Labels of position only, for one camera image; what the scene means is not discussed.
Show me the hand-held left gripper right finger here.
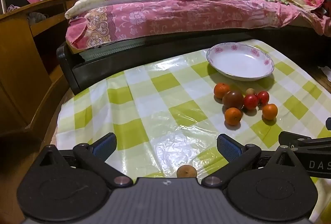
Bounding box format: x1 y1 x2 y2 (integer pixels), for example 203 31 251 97
201 133 304 187

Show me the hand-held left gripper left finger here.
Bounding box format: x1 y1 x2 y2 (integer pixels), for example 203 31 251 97
34 132 133 187

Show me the orange mandarin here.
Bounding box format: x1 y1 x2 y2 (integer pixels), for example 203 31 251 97
213 83 231 99
262 104 278 120
224 107 242 126

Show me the dark brown-red tomato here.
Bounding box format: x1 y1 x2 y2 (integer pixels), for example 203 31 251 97
222 90 245 109

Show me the red cherry tomato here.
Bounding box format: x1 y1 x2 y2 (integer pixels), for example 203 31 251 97
244 94 258 110
257 91 270 106

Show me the white plate with pink flowers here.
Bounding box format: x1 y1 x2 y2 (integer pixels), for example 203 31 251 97
206 43 275 81

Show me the white paper scrap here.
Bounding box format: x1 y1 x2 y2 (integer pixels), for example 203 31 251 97
318 66 331 80

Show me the green white checkered tablecloth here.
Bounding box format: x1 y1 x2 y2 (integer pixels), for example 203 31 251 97
55 38 331 224

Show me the dark wooden bed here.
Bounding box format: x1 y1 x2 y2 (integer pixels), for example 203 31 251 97
56 0 331 95

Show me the grey mattress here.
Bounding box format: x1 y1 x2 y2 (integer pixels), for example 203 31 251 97
78 39 153 60

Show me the brown wooden desk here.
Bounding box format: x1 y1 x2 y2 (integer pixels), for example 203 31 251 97
0 0 78 142

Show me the pink floral bed sheet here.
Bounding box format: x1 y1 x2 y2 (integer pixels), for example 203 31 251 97
65 0 331 50

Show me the grey cloth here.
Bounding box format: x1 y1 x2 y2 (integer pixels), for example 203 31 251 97
27 12 49 25

